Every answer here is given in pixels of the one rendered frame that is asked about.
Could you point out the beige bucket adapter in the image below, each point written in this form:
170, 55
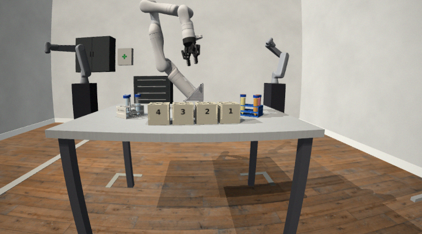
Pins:
158, 113
229, 112
206, 113
183, 113

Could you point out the blue tube rack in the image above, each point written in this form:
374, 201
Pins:
250, 112

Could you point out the beige tube rack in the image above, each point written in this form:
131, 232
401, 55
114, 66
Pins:
121, 111

